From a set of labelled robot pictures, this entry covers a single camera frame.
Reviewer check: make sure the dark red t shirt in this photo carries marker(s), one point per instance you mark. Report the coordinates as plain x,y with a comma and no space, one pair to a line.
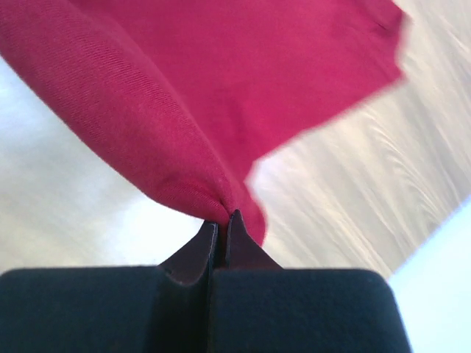
182,97

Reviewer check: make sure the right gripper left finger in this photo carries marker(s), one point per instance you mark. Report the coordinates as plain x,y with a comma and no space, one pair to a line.
156,308

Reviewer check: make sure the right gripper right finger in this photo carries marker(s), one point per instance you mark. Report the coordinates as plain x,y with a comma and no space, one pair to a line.
258,306

